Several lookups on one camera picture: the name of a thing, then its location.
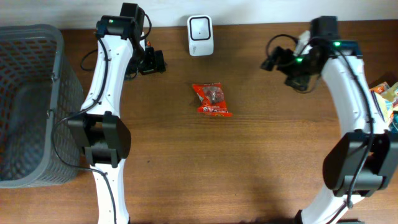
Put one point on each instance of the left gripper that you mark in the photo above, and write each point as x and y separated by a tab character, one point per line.
155	61

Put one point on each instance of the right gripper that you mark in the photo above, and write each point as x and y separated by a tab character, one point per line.
299	83

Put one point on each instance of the red snack bag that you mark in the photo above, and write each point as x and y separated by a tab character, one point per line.
212	99

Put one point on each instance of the yellow snack bag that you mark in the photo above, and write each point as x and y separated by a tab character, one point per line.
387	103

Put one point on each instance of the blue mouthwash bottle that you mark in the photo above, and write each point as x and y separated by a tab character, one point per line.
394	123

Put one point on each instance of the orange tissue pack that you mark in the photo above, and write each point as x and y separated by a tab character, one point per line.
380	88

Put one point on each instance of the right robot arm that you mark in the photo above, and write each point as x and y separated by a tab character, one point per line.
365	158

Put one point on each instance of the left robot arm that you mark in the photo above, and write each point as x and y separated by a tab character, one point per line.
98	130

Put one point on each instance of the white barcode scanner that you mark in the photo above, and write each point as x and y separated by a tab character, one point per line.
200	35

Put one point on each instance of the grey plastic mesh basket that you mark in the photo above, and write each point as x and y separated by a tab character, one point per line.
38	88

